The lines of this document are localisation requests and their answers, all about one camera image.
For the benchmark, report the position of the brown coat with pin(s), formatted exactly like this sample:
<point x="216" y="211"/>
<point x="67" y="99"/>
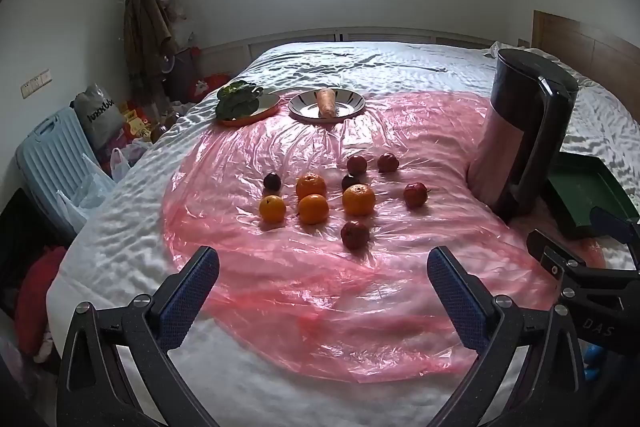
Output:
<point x="145" y="32"/>

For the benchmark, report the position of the white plastic bag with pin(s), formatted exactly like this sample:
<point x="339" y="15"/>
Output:
<point x="120" y="164"/>

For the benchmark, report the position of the dark maroon suitcase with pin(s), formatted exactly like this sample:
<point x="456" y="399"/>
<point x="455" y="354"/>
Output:
<point x="180" y="69"/>

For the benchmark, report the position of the wooden headboard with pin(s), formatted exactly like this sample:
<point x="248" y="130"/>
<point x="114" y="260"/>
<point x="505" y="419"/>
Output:
<point x="585" y="42"/>

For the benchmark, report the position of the dark purple plum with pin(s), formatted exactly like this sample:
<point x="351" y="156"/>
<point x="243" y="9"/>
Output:
<point x="272" y="181"/>
<point x="349" y="180"/>

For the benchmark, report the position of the orange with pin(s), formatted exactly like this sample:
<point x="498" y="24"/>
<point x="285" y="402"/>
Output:
<point x="272" y="208"/>
<point x="313" y="209"/>
<point x="310" y="186"/>
<point x="358" y="199"/>

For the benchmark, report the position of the yellow boxes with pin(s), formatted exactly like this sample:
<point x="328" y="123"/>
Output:
<point x="135" y="122"/>

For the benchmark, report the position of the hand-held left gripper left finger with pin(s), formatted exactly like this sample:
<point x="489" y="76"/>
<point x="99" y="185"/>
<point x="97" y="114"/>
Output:
<point x="192" y="292"/>

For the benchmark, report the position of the green leafy vegetable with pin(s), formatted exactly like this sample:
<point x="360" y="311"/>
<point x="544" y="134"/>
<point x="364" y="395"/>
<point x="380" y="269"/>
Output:
<point x="235" y="99"/>

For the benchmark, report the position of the silver metal plate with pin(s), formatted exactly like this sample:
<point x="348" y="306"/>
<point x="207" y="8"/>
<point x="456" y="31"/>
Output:
<point x="350" y="102"/>

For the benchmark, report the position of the crumpled white quilt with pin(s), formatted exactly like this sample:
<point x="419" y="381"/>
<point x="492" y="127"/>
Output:
<point x="502" y="49"/>

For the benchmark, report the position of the red cloth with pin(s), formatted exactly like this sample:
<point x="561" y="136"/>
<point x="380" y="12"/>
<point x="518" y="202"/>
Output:
<point x="37" y="297"/>

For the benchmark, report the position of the person's right hand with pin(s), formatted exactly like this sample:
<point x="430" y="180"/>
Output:
<point x="592" y="362"/>

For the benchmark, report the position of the green tray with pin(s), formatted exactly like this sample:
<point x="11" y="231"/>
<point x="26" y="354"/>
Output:
<point x="585" y="192"/>

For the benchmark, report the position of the small red apple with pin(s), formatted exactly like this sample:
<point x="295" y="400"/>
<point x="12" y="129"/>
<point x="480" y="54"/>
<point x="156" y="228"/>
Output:
<point x="355" y="234"/>
<point x="387" y="162"/>
<point x="415" y="195"/>
<point x="356" y="164"/>

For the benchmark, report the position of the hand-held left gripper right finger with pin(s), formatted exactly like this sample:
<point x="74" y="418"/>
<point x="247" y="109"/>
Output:
<point x="457" y="302"/>

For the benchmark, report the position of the red bag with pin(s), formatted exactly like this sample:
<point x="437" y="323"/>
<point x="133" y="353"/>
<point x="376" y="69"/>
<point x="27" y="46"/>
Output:
<point x="210" y="86"/>

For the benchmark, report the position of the black steel kettle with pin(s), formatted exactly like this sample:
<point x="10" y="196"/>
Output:
<point x="515" y="132"/>

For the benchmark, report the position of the grey printed bag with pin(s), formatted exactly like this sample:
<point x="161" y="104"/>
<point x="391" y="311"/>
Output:
<point x="97" y="114"/>

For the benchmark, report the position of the orange plate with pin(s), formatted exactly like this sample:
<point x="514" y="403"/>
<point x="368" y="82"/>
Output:
<point x="266" y="108"/>

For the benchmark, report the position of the clear plastic bag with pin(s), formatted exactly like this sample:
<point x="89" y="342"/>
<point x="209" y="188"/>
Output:
<point x="82" y="202"/>

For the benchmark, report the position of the pink plastic sheet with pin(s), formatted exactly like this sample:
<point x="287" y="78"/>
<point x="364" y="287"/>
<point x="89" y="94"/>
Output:
<point x="300" y="282"/>

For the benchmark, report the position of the carrot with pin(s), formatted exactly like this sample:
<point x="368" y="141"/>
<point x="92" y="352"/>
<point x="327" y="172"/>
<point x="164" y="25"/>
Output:
<point x="326" y="104"/>

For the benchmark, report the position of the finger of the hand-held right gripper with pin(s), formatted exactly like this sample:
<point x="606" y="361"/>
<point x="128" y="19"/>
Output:
<point x="550" y="254"/>
<point x="612" y="223"/>

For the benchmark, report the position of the wall switch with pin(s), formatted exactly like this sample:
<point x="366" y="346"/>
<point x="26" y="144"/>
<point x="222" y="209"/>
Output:
<point x="36" y="83"/>

